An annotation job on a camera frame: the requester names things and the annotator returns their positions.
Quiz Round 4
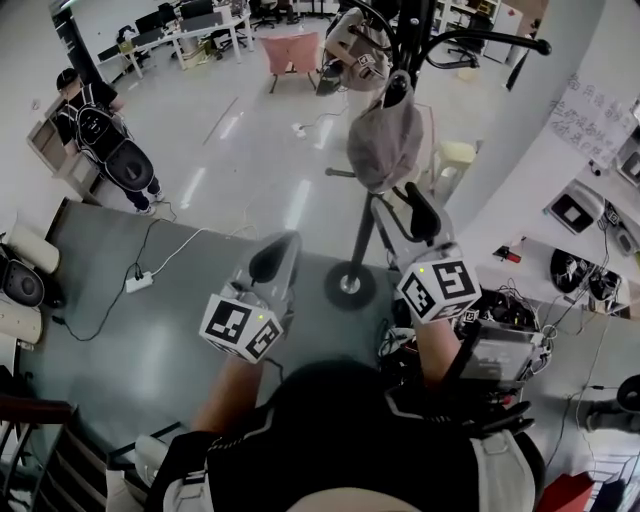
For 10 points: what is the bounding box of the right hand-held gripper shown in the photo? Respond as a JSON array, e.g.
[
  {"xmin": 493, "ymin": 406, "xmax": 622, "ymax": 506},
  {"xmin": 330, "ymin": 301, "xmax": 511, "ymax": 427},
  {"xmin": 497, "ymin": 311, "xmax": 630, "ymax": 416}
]
[{"xmin": 369, "ymin": 182, "xmax": 484, "ymax": 326}]

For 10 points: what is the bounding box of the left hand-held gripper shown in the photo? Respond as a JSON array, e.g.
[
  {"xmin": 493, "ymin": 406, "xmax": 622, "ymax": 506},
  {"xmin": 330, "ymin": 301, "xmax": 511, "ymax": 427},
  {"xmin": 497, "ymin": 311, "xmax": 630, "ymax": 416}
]
[{"xmin": 198, "ymin": 230, "xmax": 304, "ymax": 365}]

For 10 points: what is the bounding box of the black coat rack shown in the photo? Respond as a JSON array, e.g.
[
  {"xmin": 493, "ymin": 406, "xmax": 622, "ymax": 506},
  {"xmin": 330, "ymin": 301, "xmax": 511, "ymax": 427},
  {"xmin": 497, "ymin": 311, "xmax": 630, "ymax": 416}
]
[{"xmin": 323, "ymin": 0, "xmax": 554, "ymax": 311}]

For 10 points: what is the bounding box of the grey cap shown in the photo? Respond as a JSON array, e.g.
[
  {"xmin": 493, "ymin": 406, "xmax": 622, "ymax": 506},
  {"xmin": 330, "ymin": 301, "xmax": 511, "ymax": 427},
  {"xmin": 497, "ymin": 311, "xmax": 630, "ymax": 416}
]
[{"xmin": 345, "ymin": 69, "xmax": 425, "ymax": 194}]

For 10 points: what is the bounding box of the person's right forearm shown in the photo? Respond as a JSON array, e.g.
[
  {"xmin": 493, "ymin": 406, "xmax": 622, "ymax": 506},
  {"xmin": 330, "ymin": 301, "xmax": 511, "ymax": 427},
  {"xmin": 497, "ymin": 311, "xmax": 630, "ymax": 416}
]
[{"xmin": 412, "ymin": 317, "xmax": 464, "ymax": 389}]

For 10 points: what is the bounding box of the person's left forearm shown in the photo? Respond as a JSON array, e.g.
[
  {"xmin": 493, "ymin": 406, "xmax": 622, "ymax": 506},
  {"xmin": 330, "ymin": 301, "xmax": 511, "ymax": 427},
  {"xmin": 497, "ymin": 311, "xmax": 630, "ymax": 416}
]
[{"xmin": 192, "ymin": 357, "xmax": 266, "ymax": 434}]

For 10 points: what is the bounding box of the white equipment shelf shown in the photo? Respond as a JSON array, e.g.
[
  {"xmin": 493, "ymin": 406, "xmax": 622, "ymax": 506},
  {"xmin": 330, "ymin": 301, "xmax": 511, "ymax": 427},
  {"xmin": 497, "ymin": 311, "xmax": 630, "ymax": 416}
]
[{"xmin": 492, "ymin": 149, "xmax": 640, "ymax": 321}]

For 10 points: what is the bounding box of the white power strip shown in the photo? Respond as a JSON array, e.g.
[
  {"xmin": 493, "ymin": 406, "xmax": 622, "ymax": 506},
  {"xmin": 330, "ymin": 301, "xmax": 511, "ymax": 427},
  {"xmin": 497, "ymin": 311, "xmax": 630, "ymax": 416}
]
[{"xmin": 124, "ymin": 269, "xmax": 155, "ymax": 294}]

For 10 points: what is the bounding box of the beige plastic stool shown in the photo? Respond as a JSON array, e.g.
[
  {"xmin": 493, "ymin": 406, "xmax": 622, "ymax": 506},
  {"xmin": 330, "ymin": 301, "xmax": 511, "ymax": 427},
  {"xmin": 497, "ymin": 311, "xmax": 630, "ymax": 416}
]
[{"xmin": 429, "ymin": 139, "xmax": 479, "ymax": 199}]

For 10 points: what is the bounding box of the person's black-clothed torso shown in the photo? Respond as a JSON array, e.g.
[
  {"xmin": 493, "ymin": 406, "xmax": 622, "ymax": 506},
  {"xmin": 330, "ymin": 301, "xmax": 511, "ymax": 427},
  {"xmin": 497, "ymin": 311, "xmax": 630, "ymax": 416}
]
[{"xmin": 144, "ymin": 359, "xmax": 546, "ymax": 512}]

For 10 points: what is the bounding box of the gray chair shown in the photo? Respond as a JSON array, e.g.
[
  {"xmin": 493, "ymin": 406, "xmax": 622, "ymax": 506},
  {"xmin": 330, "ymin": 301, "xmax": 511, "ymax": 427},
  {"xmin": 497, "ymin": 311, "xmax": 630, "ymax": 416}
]
[{"xmin": 107, "ymin": 432, "xmax": 176, "ymax": 512}]

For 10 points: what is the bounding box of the handwritten paper sign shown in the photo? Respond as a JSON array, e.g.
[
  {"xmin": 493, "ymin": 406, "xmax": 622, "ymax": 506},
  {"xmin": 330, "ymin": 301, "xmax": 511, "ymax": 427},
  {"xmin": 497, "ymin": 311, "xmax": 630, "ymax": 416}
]
[{"xmin": 547, "ymin": 72, "xmax": 634, "ymax": 171}]

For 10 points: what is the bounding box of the cream cushion roll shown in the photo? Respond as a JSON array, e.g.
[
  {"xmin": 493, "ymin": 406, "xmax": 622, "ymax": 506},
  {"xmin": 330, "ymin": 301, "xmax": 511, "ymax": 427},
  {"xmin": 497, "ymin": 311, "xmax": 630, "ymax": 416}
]
[
  {"xmin": 0, "ymin": 299, "xmax": 44, "ymax": 346},
  {"xmin": 9, "ymin": 222, "xmax": 61, "ymax": 274}
]

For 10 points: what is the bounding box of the pink armchair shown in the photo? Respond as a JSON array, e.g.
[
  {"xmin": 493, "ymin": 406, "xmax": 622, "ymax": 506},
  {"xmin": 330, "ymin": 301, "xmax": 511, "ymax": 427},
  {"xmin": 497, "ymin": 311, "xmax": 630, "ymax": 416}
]
[{"xmin": 259, "ymin": 30, "xmax": 321, "ymax": 94}]

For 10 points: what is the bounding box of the red chair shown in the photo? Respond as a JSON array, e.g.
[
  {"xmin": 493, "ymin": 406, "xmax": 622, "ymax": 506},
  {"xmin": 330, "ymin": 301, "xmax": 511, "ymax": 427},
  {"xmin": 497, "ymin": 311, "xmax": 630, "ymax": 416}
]
[{"xmin": 542, "ymin": 472, "xmax": 596, "ymax": 512}]

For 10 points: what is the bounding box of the white office desk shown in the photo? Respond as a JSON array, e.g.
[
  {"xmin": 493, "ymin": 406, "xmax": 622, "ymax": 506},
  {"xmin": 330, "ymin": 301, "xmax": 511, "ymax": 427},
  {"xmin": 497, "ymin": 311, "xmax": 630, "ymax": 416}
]
[{"xmin": 97, "ymin": 12, "xmax": 251, "ymax": 81}]

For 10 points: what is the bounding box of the wooden cabinet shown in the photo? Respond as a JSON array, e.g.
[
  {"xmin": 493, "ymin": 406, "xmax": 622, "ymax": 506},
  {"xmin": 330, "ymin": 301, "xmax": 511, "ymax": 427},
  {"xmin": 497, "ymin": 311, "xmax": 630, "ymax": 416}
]
[{"xmin": 27, "ymin": 97, "xmax": 109, "ymax": 201}]

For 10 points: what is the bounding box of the dark wooden shelf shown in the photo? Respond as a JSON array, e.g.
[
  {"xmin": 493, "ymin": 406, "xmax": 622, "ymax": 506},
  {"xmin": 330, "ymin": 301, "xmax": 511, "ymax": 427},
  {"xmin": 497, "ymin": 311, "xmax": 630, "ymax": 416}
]
[{"xmin": 0, "ymin": 392, "xmax": 109, "ymax": 512}]

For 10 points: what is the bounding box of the black pillar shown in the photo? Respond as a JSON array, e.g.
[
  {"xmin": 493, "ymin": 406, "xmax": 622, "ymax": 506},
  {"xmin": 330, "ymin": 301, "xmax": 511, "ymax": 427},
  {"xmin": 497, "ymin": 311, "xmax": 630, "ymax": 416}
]
[{"xmin": 52, "ymin": 0, "xmax": 101, "ymax": 86}]

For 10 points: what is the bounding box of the tangle of black cables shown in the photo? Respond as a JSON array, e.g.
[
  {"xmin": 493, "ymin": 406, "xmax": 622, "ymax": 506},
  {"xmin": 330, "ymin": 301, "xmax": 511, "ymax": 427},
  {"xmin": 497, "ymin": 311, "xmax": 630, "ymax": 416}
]
[{"xmin": 379, "ymin": 284, "xmax": 556, "ymax": 381}]

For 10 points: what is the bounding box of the gray recorder box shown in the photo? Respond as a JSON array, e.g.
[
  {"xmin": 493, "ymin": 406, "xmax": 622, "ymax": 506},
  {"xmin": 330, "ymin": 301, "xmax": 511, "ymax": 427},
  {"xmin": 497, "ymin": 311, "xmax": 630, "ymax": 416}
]
[{"xmin": 459, "ymin": 319, "xmax": 546, "ymax": 389}]

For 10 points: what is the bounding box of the white power cable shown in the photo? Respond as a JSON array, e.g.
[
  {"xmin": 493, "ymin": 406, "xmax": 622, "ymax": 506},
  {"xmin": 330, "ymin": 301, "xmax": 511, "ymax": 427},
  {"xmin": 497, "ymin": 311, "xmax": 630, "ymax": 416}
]
[{"xmin": 149, "ymin": 227, "xmax": 211, "ymax": 279}]

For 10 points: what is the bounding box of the black floor cable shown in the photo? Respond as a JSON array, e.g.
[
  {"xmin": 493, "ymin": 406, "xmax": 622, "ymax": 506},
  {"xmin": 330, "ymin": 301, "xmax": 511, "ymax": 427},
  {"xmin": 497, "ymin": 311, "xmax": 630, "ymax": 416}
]
[{"xmin": 52, "ymin": 217, "xmax": 176, "ymax": 344}]

